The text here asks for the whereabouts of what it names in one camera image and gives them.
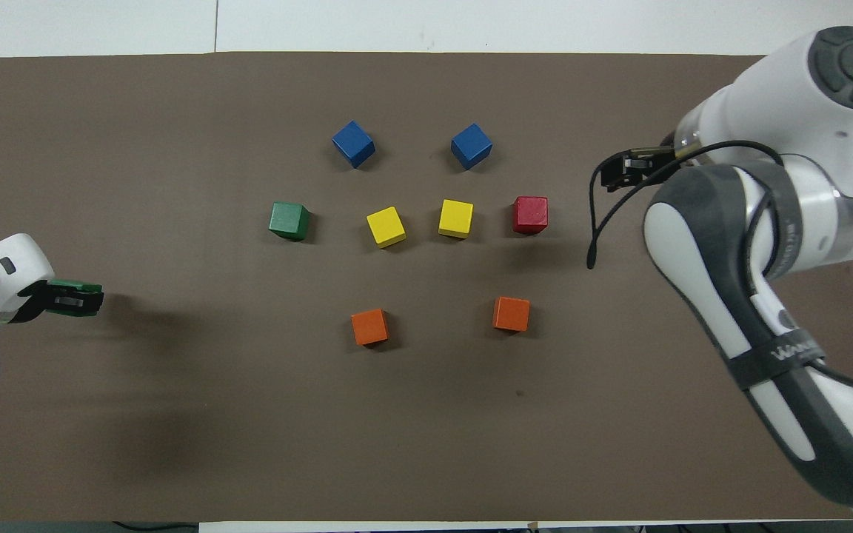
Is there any blue wooden cube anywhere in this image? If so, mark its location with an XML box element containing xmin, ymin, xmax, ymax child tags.
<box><xmin>450</xmin><ymin>123</ymin><xmax>493</xmax><ymax>171</ymax></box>
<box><xmin>332</xmin><ymin>121</ymin><xmax>376</xmax><ymax>169</ymax></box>

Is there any brown paper table mat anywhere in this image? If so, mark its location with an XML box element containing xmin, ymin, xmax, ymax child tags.
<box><xmin>0</xmin><ymin>52</ymin><xmax>853</xmax><ymax>523</ymax></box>

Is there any orange wooden cube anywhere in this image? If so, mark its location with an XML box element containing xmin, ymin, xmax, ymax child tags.
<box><xmin>493</xmin><ymin>296</ymin><xmax>531</xmax><ymax>332</ymax></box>
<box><xmin>351</xmin><ymin>308</ymin><xmax>389</xmax><ymax>346</ymax></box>

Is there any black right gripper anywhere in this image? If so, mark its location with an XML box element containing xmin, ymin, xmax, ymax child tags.
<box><xmin>601</xmin><ymin>145</ymin><xmax>683</xmax><ymax>192</ymax></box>

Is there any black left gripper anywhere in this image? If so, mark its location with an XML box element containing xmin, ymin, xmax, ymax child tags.
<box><xmin>12</xmin><ymin>280</ymin><xmax>106</xmax><ymax>324</ymax></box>

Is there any yellow wooden cube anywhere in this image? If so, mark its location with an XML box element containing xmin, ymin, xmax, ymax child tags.
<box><xmin>366</xmin><ymin>206</ymin><xmax>407</xmax><ymax>249</ymax></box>
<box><xmin>438</xmin><ymin>199</ymin><xmax>475</xmax><ymax>239</ymax></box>

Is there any red wooden cube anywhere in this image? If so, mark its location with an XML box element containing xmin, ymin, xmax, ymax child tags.
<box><xmin>512</xmin><ymin>195</ymin><xmax>549</xmax><ymax>235</ymax></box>

